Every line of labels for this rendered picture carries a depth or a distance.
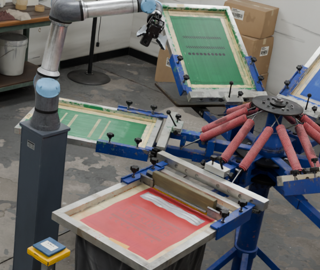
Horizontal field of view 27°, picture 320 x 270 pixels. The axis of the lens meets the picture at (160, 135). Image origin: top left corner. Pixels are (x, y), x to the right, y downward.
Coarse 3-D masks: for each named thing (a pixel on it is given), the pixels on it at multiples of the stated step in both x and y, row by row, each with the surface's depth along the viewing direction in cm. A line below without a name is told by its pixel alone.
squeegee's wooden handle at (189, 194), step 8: (152, 176) 341; (160, 176) 338; (168, 176) 337; (160, 184) 339; (168, 184) 336; (176, 184) 332; (184, 184) 331; (176, 192) 333; (184, 192) 330; (192, 192) 327; (200, 192) 326; (192, 200) 328; (200, 200) 325; (208, 200) 322; (216, 200) 321
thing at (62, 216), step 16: (176, 176) 354; (112, 192) 330; (208, 192) 342; (64, 208) 308; (80, 208) 314; (64, 224) 300; (80, 224) 297; (96, 240) 289; (192, 240) 298; (208, 240) 306; (128, 256) 280; (176, 256) 286
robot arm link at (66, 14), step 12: (60, 0) 318; (72, 0) 319; (108, 0) 320; (120, 0) 320; (132, 0) 321; (144, 0) 319; (60, 12) 317; (72, 12) 315; (84, 12) 316; (96, 12) 318; (108, 12) 319; (120, 12) 321; (132, 12) 323; (144, 12) 323
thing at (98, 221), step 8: (144, 192) 340; (152, 192) 341; (160, 192) 343; (128, 200) 330; (136, 200) 332; (144, 200) 333; (168, 200) 336; (176, 200) 337; (112, 208) 321; (120, 208) 322; (152, 208) 326; (160, 208) 327; (88, 216) 311; (96, 216) 312; (104, 216) 313; (88, 224) 305; (96, 224) 306; (104, 224) 307; (112, 224) 308; (104, 232) 300; (112, 232) 301; (120, 232) 302
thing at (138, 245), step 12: (180, 204) 334; (168, 216) 321; (204, 216) 326; (192, 228) 315; (120, 240) 297; (132, 240) 298; (144, 240) 299; (168, 240) 302; (180, 240) 304; (144, 252) 290; (156, 252) 292
